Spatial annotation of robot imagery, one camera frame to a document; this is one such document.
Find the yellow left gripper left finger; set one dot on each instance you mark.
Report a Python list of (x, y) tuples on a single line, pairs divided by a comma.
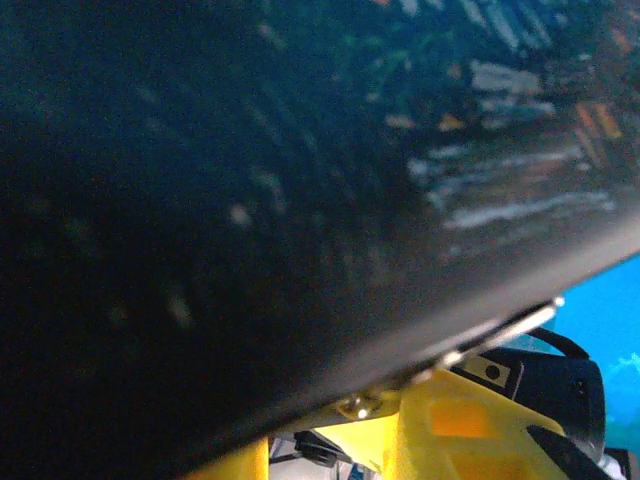
[(245, 465)]

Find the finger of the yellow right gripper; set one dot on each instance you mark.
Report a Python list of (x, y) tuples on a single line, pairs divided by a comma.
[(370, 427)]

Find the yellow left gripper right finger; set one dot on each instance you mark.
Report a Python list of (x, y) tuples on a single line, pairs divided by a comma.
[(475, 440)]

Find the small metal padlock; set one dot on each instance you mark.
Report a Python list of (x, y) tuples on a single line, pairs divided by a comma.
[(361, 409)]

